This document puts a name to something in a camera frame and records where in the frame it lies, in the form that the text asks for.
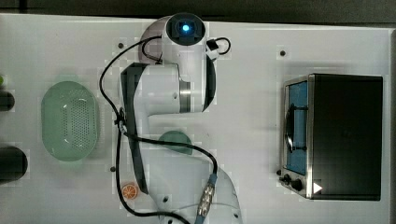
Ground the round grey plate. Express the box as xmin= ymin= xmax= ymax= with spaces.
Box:
xmin=138 ymin=17 xmax=169 ymax=64

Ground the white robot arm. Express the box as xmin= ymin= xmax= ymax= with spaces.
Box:
xmin=120 ymin=12 xmax=243 ymax=224

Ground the black toaster oven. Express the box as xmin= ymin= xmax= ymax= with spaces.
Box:
xmin=276 ymin=73 xmax=384 ymax=201

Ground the black cylinder container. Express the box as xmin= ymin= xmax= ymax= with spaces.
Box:
xmin=0 ymin=147 xmax=28 ymax=185

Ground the teal green cup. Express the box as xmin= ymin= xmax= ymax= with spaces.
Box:
xmin=159 ymin=131 xmax=192 ymax=155

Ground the green perforated colander basket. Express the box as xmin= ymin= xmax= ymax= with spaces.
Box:
xmin=41 ymin=81 xmax=99 ymax=161

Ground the dark cylinder at edge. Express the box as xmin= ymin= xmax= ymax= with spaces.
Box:
xmin=0 ymin=91 xmax=15 ymax=111

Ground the toy orange slice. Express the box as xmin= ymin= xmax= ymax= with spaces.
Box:
xmin=121 ymin=183 xmax=139 ymax=200

